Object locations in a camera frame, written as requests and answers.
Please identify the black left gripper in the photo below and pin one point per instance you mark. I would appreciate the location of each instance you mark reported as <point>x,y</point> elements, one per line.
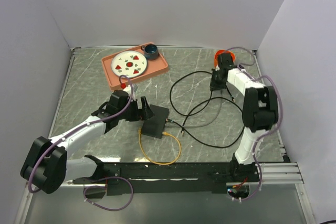
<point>137,115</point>

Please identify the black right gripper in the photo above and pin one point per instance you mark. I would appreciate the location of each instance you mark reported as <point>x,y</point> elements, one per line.
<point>214,85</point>

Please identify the black network switch box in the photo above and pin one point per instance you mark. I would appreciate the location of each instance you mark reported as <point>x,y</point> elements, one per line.
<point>154,126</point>

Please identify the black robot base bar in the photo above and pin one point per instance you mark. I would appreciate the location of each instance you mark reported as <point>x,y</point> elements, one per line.
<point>145,177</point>

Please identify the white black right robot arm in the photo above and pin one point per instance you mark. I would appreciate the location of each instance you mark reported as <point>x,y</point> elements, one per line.
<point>260,106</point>

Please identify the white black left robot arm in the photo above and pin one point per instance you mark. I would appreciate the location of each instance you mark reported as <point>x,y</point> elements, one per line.
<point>47,164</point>

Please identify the orange plastic cup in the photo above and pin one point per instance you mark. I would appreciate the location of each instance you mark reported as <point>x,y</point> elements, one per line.
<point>222,51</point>

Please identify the pink rectangular tray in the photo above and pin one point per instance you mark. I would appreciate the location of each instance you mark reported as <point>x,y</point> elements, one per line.
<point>154,68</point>

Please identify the white plate with strawberries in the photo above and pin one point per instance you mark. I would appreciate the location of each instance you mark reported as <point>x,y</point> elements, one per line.
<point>129,63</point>

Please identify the dark blue mug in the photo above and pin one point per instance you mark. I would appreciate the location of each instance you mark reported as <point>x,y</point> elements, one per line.
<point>150,51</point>

